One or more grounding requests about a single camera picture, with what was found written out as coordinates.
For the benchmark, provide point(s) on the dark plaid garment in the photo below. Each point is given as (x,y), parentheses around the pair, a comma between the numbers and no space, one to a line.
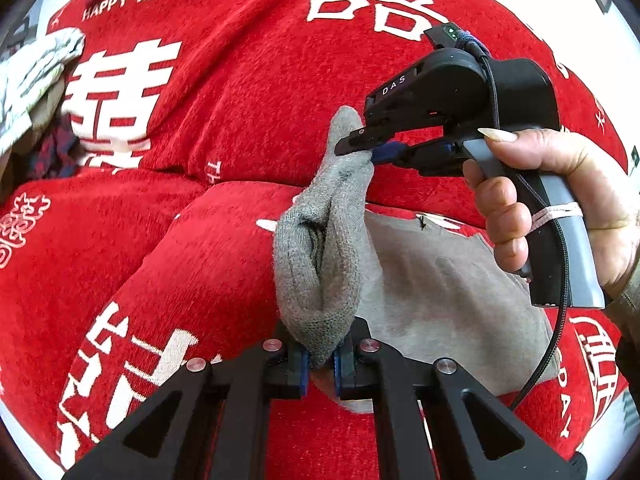
(55,154)

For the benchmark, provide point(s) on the red wedding bedspread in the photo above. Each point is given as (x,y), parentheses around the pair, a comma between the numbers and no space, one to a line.
(203,120)

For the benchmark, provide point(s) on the grey knit sweater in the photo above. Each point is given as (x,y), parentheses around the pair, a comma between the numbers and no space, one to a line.
(422,289)

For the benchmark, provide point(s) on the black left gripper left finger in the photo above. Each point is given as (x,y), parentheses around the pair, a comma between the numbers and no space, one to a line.
(208,421)

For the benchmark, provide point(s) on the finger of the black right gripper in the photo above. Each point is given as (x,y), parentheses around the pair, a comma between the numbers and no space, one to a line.
(380,141)
(431,158)

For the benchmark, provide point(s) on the person's right hand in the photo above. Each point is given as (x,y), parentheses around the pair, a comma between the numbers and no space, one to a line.
(601,188)

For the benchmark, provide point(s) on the light floral crumpled cloth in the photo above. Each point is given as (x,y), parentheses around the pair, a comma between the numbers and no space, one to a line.
(27,76)

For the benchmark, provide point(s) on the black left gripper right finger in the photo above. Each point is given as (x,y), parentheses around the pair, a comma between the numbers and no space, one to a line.
(436,421)

